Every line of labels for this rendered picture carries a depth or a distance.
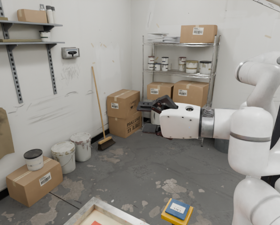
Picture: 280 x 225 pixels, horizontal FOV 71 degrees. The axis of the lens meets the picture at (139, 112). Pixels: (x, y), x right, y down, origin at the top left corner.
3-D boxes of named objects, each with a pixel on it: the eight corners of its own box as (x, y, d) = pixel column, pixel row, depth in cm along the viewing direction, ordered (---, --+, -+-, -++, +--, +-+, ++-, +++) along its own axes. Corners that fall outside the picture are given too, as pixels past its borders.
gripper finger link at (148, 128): (164, 133, 56) (141, 131, 58) (165, 140, 58) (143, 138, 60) (166, 124, 58) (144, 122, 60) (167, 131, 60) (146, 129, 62)
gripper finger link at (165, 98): (178, 97, 46) (155, 97, 48) (181, 119, 51) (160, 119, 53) (179, 94, 47) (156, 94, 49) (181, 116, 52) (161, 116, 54)
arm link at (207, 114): (214, 120, 44) (201, 119, 45) (211, 143, 50) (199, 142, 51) (215, 97, 49) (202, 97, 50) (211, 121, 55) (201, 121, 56)
